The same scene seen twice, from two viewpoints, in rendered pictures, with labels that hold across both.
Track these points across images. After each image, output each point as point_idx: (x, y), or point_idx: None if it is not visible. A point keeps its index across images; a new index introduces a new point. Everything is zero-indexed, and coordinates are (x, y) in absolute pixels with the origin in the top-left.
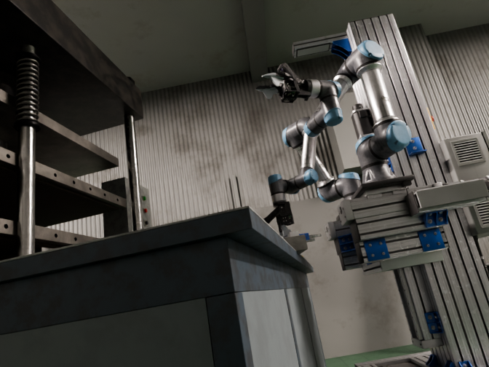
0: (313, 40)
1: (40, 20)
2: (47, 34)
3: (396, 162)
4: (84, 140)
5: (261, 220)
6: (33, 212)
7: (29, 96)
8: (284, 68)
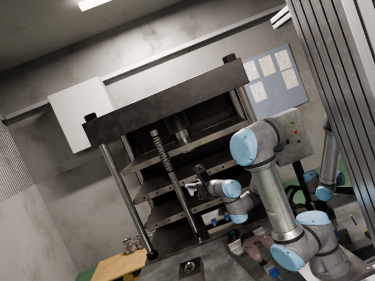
0: (283, 13)
1: (143, 121)
2: (150, 123)
3: (374, 239)
4: (211, 136)
5: None
6: (187, 209)
7: (162, 158)
8: (195, 173)
